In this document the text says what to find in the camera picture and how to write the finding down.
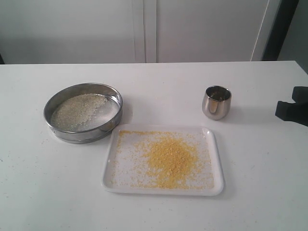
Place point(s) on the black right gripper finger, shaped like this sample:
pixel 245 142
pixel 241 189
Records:
pixel 293 112
pixel 300 94

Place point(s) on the yellow white grain pile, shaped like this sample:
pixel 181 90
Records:
pixel 77 111

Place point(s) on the white rectangular plastic tray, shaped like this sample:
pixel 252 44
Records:
pixel 204 135

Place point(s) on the stainless steel cup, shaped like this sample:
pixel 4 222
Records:
pixel 216 102

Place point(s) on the round steel mesh sieve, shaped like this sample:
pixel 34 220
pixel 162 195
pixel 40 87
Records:
pixel 101 124

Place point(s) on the dark vertical post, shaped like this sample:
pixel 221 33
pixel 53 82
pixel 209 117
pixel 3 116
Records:
pixel 280 27

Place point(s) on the sifted yellow millet grains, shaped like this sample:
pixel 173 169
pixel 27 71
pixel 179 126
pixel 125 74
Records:
pixel 161 160

